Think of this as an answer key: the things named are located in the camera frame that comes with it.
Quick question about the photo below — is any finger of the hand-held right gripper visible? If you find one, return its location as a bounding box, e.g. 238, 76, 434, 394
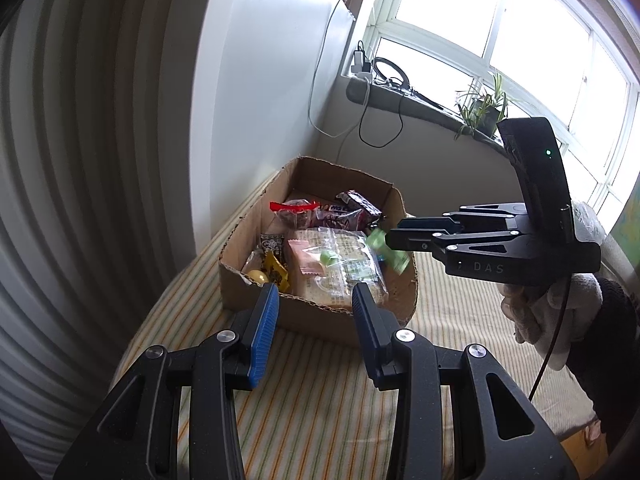
386, 227, 521, 257
397, 201, 526, 235

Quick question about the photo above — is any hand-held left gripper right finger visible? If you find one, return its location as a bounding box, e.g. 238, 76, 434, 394
351, 282, 578, 480

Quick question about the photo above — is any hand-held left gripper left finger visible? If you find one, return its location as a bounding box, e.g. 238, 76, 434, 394
52, 282, 280, 480

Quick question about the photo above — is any cardboard box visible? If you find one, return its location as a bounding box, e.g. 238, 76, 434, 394
218, 155, 419, 349

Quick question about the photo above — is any sliced bread package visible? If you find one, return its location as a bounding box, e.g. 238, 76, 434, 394
287, 227, 389, 312

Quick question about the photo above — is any yellow candy packet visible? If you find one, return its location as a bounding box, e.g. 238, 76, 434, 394
262, 252, 292, 292

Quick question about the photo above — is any brown chocolate bar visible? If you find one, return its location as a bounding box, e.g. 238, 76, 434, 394
335, 189, 384, 224

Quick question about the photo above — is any black snack packet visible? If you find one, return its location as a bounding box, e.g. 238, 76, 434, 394
258, 233, 286, 264

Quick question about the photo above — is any pink snack packet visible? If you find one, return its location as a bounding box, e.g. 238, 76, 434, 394
287, 239, 327, 276

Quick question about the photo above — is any person's right forearm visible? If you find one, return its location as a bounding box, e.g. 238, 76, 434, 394
570, 277, 640, 457

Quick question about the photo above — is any person's right hand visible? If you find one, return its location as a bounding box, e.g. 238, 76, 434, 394
502, 275, 604, 372

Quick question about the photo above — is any potted spider plant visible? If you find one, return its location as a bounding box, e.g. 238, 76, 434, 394
452, 72, 522, 142

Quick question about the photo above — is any white power strip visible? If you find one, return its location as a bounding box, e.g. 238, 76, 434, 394
349, 49, 374, 82

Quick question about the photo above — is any white cabinet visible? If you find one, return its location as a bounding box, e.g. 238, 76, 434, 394
189, 0, 352, 257

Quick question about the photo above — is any white ribbed panel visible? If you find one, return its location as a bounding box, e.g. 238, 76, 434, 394
0, 0, 221, 441

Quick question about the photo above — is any wall poster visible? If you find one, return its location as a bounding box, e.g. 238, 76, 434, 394
607, 184, 640, 262

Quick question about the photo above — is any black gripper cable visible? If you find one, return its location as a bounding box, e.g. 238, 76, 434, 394
527, 280, 572, 403

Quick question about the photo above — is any ring light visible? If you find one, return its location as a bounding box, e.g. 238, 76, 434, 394
372, 57, 412, 89

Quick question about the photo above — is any white cable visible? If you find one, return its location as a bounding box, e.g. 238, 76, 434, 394
307, 4, 372, 139

